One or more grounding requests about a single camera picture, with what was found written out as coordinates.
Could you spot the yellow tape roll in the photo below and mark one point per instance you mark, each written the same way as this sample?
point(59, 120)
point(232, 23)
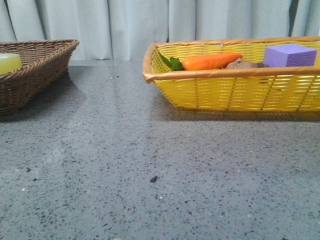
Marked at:
point(9, 62)

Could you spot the small black debris crumb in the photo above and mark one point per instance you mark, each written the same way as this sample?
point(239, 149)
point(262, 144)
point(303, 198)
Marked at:
point(153, 179)

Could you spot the orange toy carrot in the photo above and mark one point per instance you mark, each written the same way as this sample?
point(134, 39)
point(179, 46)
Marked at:
point(201, 61)

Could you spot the brown toy object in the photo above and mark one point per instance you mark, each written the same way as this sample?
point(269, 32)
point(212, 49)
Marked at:
point(241, 64)

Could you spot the white curtain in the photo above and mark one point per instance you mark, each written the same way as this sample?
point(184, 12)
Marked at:
point(123, 29)

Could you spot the yellow woven plastic basket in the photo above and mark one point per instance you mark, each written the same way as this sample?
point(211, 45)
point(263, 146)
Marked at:
point(274, 89)

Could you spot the brown wicker basket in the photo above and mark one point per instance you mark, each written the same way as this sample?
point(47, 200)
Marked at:
point(43, 62)

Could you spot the purple foam block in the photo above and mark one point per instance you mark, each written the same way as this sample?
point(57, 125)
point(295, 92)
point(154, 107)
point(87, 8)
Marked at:
point(289, 55)

